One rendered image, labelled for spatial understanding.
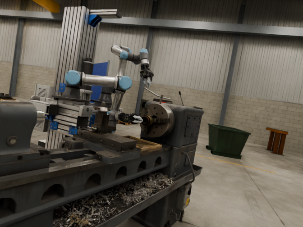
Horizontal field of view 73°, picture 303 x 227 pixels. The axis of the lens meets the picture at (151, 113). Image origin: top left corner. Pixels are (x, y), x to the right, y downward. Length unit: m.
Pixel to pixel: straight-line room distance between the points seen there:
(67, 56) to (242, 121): 10.69
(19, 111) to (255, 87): 11.77
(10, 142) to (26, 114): 0.13
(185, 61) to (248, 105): 4.23
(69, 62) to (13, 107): 1.26
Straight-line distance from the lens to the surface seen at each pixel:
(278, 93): 12.51
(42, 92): 2.33
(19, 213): 1.05
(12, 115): 0.99
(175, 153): 1.95
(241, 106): 12.00
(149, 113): 1.82
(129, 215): 1.39
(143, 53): 1.96
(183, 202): 2.33
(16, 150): 1.03
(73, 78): 1.73
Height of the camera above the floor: 1.24
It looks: 3 degrees down
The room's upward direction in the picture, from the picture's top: 10 degrees clockwise
